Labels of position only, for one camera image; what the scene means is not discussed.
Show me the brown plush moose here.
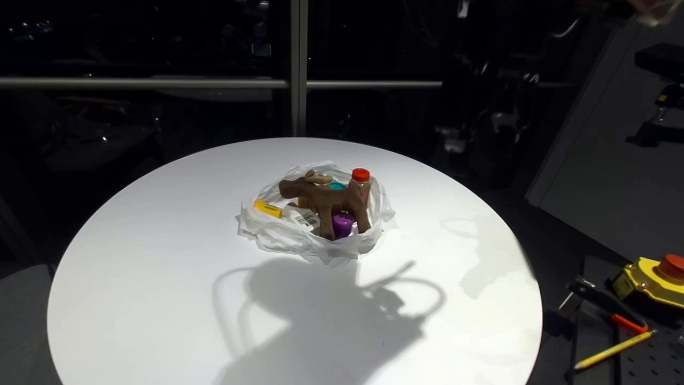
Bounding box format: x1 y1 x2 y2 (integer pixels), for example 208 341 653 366
276 168 374 242

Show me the purple plastic cup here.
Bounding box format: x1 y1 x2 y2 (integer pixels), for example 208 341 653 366
332 210 357 239

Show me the orange-capped spice bottle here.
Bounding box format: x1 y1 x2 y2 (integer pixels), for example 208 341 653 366
252 200 287 220

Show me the white plastic bag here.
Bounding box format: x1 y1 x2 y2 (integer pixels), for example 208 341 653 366
234 160 397 268

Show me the red cap spice bottle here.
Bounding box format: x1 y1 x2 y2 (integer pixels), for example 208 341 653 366
349 168 374 216

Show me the grey window pillar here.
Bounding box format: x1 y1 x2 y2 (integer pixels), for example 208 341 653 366
287 0 311 139

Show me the grey metal window railing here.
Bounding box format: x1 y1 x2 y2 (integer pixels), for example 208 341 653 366
0 73 445 92

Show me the black red pen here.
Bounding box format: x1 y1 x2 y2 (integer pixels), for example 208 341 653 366
567 276 652 339

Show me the yellow pencil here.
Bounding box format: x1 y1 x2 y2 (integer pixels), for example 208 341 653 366
570 327 658 374

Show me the yellow emergency stop button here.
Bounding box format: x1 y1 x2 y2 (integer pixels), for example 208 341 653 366
609 251 684 313

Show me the black perforated bench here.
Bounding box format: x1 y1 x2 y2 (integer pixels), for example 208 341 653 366
547 252 684 385

